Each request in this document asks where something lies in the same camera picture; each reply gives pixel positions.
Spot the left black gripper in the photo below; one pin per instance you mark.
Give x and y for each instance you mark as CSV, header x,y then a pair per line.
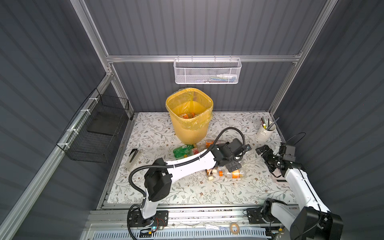
x,y
233,165

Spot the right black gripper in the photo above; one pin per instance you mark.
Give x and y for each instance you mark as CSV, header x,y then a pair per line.
x,y
265,155

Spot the orange label clear bottle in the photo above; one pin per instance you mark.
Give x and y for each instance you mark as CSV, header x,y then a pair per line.
x,y
236,174

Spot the small orange soda bottle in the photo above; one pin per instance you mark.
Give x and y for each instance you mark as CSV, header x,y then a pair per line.
x,y
187,115

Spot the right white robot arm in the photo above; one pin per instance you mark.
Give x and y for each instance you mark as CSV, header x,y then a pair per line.
x,y
313,220

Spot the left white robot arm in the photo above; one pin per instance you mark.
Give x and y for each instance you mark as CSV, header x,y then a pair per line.
x,y
154,181

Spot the yellow slatted waste bin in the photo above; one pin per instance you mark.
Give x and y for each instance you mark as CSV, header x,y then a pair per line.
x,y
190,100

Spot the orange white label bottle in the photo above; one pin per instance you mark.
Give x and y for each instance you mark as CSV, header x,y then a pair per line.
x,y
209,143

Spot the brown coffee bottle left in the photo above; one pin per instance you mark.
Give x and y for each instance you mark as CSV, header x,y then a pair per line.
x,y
210,175

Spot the red label clear bottle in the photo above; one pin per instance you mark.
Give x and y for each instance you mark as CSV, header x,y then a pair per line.
x,y
195,151

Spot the white pen holder cup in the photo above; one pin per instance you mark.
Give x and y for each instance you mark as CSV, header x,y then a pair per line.
x,y
266,129

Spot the green plastic bottle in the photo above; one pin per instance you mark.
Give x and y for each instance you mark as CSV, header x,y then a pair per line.
x,y
183,151

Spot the roll of tape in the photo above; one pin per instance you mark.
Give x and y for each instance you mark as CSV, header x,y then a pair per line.
x,y
234,228

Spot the floral table mat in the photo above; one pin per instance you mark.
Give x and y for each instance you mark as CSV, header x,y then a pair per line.
x,y
154,135

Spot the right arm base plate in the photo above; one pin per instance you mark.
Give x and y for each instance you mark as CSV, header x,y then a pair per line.
x,y
256,216

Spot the white wire mesh basket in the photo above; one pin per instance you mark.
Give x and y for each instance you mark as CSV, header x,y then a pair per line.
x,y
207,71

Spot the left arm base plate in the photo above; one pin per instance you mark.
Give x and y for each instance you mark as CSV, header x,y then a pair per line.
x,y
160,219

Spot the black wire mesh basket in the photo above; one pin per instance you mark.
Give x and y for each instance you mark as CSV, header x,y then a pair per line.
x,y
96,132

